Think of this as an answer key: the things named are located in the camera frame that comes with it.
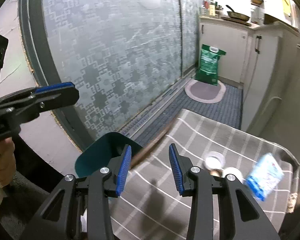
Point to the brown nut shell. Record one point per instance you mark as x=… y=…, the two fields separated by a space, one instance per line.
x=216 y=173

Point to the grey checked tablecloth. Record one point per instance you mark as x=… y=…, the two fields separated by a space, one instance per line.
x=221 y=208

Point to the blue striped floor mat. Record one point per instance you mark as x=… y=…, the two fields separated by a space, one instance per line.
x=228 y=111

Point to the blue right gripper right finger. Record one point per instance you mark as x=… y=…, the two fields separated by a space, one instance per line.
x=180 y=166

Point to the condiment bottles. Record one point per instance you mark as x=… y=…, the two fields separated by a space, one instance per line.
x=210 y=8

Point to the frying pan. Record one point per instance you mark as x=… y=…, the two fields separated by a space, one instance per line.
x=236 y=15

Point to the white plastic ring lid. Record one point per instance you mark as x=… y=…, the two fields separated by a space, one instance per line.
x=214 y=161

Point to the white round lid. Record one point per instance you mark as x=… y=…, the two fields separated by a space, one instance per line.
x=232 y=170

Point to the blue tissue pack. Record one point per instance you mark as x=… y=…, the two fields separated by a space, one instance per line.
x=264 y=177

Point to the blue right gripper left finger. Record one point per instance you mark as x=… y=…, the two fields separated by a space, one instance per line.
x=119 y=167

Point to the teal trash bin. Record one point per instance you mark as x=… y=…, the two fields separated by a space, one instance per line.
x=99 y=153

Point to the left hand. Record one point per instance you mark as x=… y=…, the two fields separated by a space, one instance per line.
x=7 y=161

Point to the green rice bag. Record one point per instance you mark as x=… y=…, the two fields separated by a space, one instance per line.
x=207 y=71

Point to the white refrigerator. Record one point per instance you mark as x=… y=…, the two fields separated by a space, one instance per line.
x=282 y=113

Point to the frosted patterned sliding door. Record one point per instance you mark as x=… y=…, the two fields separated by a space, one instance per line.
x=120 y=54

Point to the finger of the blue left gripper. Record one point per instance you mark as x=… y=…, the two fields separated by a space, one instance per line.
x=55 y=99
x=53 y=87

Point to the white kitchen cabinet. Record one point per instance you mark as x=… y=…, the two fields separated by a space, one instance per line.
x=258 y=59

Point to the oval purple floor mat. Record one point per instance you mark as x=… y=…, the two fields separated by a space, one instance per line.
x=205 y=93

